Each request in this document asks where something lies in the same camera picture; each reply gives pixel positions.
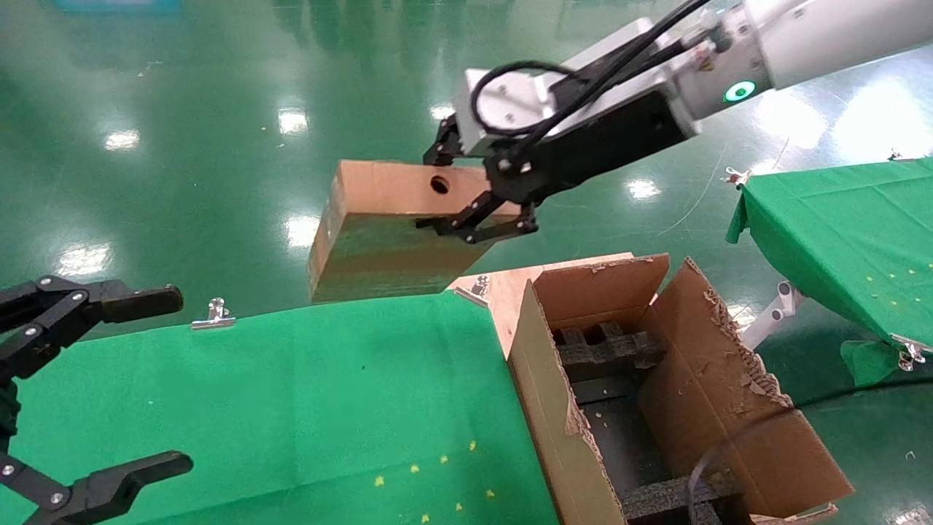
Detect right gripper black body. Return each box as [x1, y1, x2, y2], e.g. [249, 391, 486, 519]
[485, 89, 692, 206]

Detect clear plastic strap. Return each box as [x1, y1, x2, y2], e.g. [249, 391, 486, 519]
[689, 408, 795, 497]

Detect notched black foam insert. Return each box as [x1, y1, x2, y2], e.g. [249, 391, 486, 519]
[552, 321, 668, 384]

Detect black foam bottom pad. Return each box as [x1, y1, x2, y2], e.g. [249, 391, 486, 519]
[572, 376, 675, 497]

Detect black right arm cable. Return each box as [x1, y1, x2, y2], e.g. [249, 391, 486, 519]
[470, 0, 719, 158]

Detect white table leg bracket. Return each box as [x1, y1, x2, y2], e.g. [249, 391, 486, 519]
[740, 281, 806, 351]

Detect black foam bar insert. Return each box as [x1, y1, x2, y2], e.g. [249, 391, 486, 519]
[620, 470, 744, 525]

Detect large open cardboard carton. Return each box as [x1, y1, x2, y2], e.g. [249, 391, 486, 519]
[507, 253, 854, 525]

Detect small brown cardboard box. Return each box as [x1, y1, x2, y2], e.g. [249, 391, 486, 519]
[308, 160, 522, 303]

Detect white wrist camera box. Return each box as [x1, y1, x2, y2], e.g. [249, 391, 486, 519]
[456, 18, 657, 158]

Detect green cloth with hanging corner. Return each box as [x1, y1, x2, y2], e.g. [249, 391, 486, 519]
[725, 157, 933, 387]

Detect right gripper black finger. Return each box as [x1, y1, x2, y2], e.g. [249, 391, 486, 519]
[423, 117, 464, 167]
[415, 188, 540, 245]

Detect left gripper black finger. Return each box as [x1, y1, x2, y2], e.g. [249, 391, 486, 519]
[0, 450, 194, 525]
[0, 276, 183, 380]

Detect large flat green cloth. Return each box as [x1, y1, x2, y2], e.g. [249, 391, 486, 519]
[0, 290, 562, 525]

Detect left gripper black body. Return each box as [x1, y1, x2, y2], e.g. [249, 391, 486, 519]
[0, 379, 19, 449]

